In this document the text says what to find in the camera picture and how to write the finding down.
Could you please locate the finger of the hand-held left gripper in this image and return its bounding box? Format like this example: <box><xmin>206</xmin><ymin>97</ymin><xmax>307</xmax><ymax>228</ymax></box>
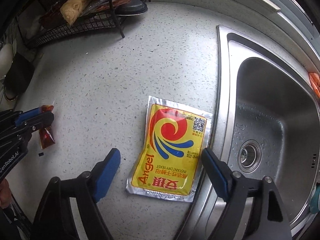
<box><xmin>0</xmin><ymin>107</ymin><xmax>42</xmax><ymax>130</ymax></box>
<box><xmin>0</xmin><ymin>112</ymin><xmax>55</xmax><ymax>146</ymax></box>

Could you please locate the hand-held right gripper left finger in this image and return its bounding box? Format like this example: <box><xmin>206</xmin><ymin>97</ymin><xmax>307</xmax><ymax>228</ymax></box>
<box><xmin>31</xmin><ymin>148</ymin><xmax>121</xmax><ymax>240</ymax></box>

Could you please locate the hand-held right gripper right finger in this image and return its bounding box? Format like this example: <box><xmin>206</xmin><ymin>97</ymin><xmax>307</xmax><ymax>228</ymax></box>
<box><xmin>181</xmin><ymin>147</ymin><xmax>292</xmax><ymax>240</ymax></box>

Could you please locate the red sauce packet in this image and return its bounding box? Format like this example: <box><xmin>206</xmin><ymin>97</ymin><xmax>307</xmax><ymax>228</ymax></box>
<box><xmin>39</xmin><ymin>104</ymin><xmax>55</xmax><ymax>150</ymax></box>

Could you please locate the yellow yeast packet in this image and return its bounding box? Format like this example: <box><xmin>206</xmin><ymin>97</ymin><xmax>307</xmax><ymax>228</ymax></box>
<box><xmin>126</xmin><ymin>95</ymin><xmax>213</xmax><ymax>203</ymax></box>

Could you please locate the person's left hand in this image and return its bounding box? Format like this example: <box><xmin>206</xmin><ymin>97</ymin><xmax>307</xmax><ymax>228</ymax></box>
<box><xmin>0</xmin><ymin>179</ymin><xmax>13</xmax><ymax>209</ymax></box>

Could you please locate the dark green mug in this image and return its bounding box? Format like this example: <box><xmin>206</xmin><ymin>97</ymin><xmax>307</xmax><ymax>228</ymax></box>
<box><xmin>5</xmin><ymin>52</ymin><xmax>34</xmax><ymax>100</ymax></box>

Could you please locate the stainless steel sink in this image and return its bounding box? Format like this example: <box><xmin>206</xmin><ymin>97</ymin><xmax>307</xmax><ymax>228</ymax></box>
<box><xmin>180</xmin><ymin>25</ymin><xmax>320</xmax><ymax>240</ymax></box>

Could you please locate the teal plastic object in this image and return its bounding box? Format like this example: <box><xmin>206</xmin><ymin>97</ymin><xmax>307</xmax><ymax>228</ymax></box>
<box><xmin>310</xmin><ymin>180</ymin><xmax>320</xmax><ymax>214</ymax></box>

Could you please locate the ginger root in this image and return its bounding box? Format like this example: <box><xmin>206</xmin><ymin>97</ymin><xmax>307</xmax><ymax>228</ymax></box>
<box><xmin>60</xmin><ymin>0</ymin><xmax>125</xmax><ymax>25</ymax></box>

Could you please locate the orange cloth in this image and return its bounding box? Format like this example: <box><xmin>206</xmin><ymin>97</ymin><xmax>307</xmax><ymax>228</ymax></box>
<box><xmin>308</xmin><ymin>72</ymin><xmax>320</xmax><ymax>94</ymax></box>

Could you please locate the grey metal lid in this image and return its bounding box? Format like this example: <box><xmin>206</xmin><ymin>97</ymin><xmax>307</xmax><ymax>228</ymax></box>
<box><xmin>117</xmin><ymin>0</ymin><xmax>148</xmax><ymax>17</ymax></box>

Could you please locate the black wire rack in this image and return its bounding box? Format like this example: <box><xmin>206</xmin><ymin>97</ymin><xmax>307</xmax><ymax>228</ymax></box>
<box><xmin>15</xmin><ymin>0</ymin><xmax>150</xmax><ymax>49</ymax></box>

